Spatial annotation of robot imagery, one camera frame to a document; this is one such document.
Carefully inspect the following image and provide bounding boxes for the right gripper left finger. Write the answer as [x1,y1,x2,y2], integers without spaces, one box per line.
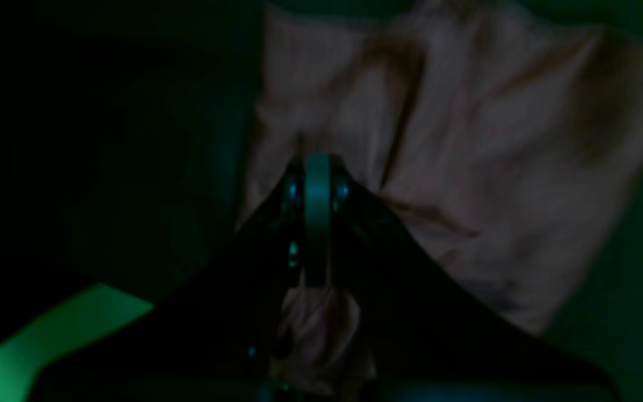
[28,154,331,401]

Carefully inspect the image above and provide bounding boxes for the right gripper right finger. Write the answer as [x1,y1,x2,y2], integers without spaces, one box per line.
[330,159,618,401]

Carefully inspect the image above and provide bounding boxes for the red long-sleeve shirt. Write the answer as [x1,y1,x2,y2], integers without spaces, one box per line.
[237,1,643,395]

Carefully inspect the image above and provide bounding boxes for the white bin left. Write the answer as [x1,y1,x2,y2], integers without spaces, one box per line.
[0,284,154,401]

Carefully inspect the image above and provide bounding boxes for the black table cloth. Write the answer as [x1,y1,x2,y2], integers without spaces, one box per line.
[0,1,643,401]

